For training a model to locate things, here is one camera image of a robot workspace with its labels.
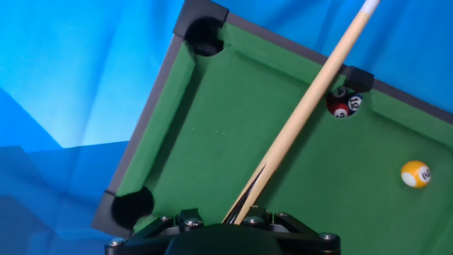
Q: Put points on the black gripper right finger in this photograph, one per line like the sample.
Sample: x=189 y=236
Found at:
x=304 y=241

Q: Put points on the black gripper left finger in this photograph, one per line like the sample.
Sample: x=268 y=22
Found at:
x=141 y=241

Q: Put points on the wooden pool cue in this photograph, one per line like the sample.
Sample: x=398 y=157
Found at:
x=304 y=106

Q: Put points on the yellow striped nine ball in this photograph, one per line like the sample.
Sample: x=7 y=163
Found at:
x=412 y=171

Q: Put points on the mini green pool table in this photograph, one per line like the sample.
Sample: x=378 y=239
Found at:
x=230 y=124

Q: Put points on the blue mountain print cloth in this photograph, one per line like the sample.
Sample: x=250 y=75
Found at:
x=70 y=71

